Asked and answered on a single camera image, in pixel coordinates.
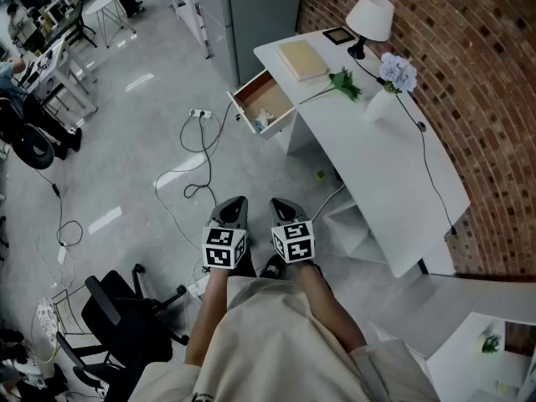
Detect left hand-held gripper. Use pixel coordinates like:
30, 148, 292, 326
202, 196, 251, 271

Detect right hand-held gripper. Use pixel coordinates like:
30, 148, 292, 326
270, 198, 316, 264

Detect white drawer with brown inside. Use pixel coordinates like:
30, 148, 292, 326
226, 68, 296, 141

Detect person's left forearm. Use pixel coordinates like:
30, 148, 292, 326
183, 265, 236, 368

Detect person's right forearm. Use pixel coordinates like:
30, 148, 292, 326
291, 260, 369, 354

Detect white desk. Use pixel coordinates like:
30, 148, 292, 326
253, 27, 472, 279

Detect person's cream shirt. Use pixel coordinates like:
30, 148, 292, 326
127, 275, 441, 402

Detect white ribbed vase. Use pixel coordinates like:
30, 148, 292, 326
362, 88, 405, 123

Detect green leaf sprig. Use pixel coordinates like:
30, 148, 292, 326
299, 67, 363, 106

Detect black office chair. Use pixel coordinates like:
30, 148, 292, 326
56, 264, 189, 402

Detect beige book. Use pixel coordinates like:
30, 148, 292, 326
276, 39, 331, 83

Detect white low cabinet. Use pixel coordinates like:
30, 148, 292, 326
368, 272, 536, 402

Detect grey refrigerator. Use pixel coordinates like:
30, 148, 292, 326
194, 0, 305, 87

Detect white shelf unit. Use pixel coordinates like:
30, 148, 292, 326
165, 0, 210, 60

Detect white shade table lamp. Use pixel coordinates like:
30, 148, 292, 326
345, 0, 396, 61

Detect black swivel chair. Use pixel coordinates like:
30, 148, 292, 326
10, 122, 56, 171

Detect white work table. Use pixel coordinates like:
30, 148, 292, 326
24, 35, 100, 119

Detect small green potted plant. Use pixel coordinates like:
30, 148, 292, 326
481, 332, 503, 354

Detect round white side table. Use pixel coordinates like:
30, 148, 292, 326
85, 0, 137, 49

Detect white round device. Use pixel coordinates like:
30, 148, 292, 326
12, 360, 45, 389

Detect white floor cable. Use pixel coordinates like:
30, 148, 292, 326
154, 113, 223, 253

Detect black power cable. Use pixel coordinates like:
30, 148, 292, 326
179, 113, 222, 200

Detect black lamp cable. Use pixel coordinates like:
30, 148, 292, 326
353, 54, 458, 237

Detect black adapter cable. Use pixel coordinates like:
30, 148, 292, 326
33, 167, 84, 249

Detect black picture frame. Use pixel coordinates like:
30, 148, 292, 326
322, 26, 354, 46

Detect white wire stool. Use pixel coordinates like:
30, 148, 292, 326
31, 289, 85, 363

